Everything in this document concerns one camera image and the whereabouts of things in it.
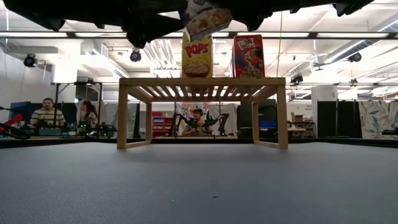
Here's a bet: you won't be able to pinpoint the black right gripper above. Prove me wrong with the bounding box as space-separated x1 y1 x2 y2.
232 0 330 32

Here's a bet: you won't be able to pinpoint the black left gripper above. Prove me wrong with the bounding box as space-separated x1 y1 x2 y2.
126 0 187 48

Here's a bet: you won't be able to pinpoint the red Froot Loops cereal box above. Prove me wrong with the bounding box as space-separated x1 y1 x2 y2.
232 34 266 78

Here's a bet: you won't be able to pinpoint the blue Frosted Flakes cereal box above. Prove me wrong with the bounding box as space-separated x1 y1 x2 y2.
178 0 233 44

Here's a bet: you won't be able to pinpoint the yellow Corn Pops cereal box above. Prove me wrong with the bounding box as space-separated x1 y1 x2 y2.
181 32 214 78

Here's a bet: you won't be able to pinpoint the wooden slatted shelf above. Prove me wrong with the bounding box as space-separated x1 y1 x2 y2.
116 77 289 150

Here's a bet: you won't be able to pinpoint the black mounted device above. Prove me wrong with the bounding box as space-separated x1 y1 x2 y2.
290 73 305 86

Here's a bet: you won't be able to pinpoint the colourful patterned poster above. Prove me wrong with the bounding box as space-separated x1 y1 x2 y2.
175 101 210 125

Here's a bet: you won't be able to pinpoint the white cloth curtain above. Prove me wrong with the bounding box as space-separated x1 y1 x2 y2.
207 103 239 135

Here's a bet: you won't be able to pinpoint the red storage bin rack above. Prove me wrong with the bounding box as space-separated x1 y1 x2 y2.
151 111 174 138

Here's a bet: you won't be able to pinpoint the person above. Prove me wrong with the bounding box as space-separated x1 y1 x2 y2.
182 107 215 137
29 97 67 129
79 100 100 128

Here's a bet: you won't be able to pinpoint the black cabinet with blue strip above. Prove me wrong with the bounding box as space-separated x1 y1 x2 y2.
236 98 278 139

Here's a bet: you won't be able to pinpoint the grey cloth curtain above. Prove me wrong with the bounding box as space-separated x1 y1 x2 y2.
104 101 140 139

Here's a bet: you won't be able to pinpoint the brown cardboard box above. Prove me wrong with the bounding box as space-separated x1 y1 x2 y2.
290 111 308 124

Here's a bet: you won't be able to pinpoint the black robot with green light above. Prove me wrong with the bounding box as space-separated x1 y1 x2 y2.
76 120 118 139

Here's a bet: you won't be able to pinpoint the wooden background table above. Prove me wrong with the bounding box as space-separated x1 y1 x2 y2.
287 126 315 138

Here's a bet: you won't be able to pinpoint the black partition panel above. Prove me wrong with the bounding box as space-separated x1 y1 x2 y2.
316 100 363 139

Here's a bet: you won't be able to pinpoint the leaf patterned curtain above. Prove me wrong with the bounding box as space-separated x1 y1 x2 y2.
358 100 398 140

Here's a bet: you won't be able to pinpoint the blue partition panel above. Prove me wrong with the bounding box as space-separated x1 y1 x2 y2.
8 101 32 125

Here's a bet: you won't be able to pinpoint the blue grey table mat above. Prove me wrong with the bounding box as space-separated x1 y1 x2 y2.
0 141 398 224

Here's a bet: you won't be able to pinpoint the red and black device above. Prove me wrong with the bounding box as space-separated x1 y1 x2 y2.
0 105 32 141

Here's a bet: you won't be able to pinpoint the black metal gantry frame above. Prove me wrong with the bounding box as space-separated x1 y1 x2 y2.
50 80 104 139

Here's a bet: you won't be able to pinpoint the silver ceiling air duct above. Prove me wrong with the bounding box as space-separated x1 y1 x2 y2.
322 14 398 63

